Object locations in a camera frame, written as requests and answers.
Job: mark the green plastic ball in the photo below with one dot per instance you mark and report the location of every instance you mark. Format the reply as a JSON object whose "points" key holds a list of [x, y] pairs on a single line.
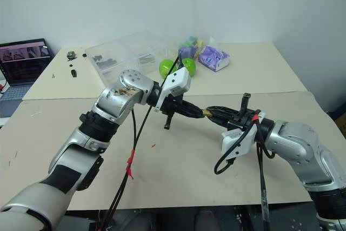
{"points": [[167, 68], [189, 67]]}

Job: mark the black parts pile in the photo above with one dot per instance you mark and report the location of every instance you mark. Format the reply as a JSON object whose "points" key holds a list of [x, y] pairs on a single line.
{"points": [[105, 62]]}

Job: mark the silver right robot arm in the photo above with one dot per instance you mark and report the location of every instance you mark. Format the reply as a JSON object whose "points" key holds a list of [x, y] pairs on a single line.
{"points": [[294, 139]]}

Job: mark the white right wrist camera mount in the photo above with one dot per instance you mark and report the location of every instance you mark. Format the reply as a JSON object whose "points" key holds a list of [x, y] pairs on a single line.
{"points": [[238, 140]]}

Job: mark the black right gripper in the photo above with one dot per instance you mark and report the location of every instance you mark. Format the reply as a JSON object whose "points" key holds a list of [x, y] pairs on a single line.
{"points": [[243, 118]]}

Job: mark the small black device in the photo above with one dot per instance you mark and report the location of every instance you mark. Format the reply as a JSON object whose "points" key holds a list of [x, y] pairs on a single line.
{"points": [[71, 55]]}

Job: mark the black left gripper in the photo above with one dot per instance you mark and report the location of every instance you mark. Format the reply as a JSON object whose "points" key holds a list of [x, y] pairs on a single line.
{"points": [[173, 105]]}

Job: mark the green toy block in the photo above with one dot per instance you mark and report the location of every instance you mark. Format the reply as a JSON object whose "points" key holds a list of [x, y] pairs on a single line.
{"points": [[190, 41]]}

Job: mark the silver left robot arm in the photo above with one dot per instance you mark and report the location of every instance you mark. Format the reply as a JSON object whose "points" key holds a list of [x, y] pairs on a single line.
{"points": [[127, 93]]}

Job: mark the clear plastic drawer box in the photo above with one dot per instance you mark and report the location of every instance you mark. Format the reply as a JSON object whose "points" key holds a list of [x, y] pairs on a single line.
{"points": [[127, 49]]}

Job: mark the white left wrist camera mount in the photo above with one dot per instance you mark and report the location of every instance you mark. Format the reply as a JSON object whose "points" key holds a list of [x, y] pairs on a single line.
{"points": [[178, 79]]}

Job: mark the open laptop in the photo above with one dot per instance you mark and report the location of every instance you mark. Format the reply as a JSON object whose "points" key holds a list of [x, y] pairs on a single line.
{"points": [[21, 63]]}

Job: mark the beige toy block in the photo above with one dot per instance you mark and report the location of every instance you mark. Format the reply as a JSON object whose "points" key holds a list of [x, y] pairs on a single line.
{"points": [[200, 45]]}

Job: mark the purple tissue pack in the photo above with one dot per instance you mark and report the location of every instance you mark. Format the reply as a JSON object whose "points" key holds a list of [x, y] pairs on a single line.
{"points": [[213, 58]]}

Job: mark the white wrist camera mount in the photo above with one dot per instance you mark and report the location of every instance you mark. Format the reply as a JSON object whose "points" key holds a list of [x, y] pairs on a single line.
{"points": [[238, 140], [178, 79]]}

